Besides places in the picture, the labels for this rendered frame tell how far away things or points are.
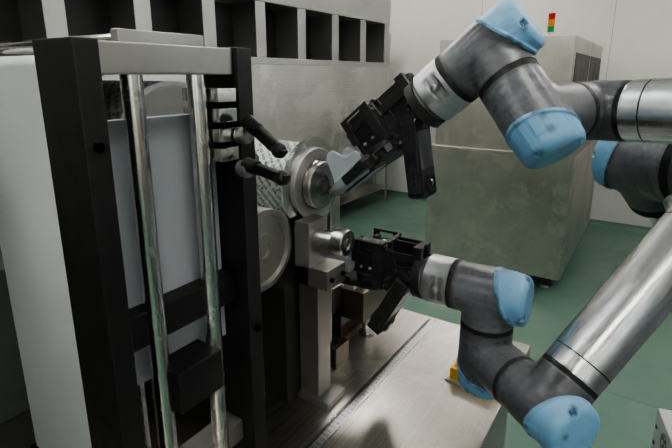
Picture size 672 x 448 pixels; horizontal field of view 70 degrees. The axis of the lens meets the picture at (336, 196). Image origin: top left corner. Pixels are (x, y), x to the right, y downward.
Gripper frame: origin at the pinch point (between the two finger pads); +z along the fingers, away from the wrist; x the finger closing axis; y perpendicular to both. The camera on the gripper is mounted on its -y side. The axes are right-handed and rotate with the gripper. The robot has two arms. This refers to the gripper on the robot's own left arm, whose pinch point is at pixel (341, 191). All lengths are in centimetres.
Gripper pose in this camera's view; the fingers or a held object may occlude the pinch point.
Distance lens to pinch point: 75.5
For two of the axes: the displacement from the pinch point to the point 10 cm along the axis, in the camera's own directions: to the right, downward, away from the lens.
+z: -6.4, 5.2, 5.6
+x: -5.5, 2.0, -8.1
